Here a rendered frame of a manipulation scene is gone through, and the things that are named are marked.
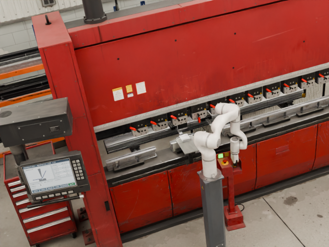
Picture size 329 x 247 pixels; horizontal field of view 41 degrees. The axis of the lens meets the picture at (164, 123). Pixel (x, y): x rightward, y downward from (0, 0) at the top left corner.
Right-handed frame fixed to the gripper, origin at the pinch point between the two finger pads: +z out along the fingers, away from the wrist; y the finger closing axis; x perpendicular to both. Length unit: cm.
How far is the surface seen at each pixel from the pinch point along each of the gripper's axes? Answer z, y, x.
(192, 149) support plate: -24.6, -6.0, -39.5
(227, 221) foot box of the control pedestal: 65, 13, -13
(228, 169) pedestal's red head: 0.1, 5.7, -8.1
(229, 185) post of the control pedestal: 24.5, 2.5, -6.3
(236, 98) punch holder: -51, -36, 14
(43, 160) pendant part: -89, 44, -162
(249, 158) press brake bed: 16.8, -20.5, 22.9
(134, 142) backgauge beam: -14, -48, -91
